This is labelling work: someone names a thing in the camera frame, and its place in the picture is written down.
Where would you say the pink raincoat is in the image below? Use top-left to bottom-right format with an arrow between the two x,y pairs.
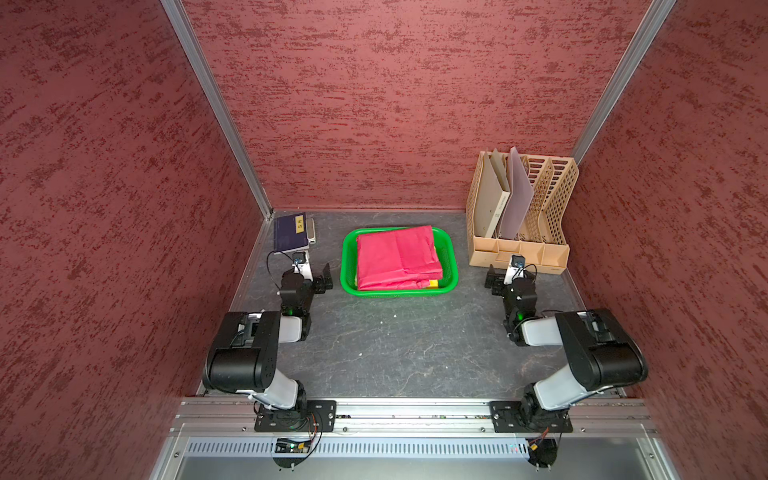
356,226 -> 443,291

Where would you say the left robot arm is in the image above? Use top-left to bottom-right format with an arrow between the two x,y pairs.
202,265 -> 333,421

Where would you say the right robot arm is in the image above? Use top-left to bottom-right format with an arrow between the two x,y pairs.
484,265 -> 649,423

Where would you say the green plastic basket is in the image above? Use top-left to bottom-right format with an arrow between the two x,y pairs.
340,226 -> 459,298

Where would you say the beige file organizer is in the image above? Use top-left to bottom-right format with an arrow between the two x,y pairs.
465,151 -> 579,275

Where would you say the dark blue book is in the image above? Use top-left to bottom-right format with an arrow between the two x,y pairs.
273,213 -> 316,253

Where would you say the grey purple folder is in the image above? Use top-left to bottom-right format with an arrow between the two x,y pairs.
498,147 -> 534,239

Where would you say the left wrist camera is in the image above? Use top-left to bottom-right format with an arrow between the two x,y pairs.
291,250 -> 309,268

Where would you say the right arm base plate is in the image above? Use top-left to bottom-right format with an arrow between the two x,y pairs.
488,401 -> 573,434

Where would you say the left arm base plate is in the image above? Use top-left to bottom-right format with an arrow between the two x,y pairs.
253,400 -> 337,433

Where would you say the aluminium front rail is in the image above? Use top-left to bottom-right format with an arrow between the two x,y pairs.
170,396 -> 660,438

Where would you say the left corner aluminium post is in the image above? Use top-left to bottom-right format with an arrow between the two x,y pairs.
160,0 -> 274,221

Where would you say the corner aluminium post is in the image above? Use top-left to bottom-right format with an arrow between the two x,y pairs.
160,0 -> 274,221
572,0 -> 677,165

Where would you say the right corner aluminium post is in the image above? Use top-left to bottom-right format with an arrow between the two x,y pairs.
572,0 -> 677,165

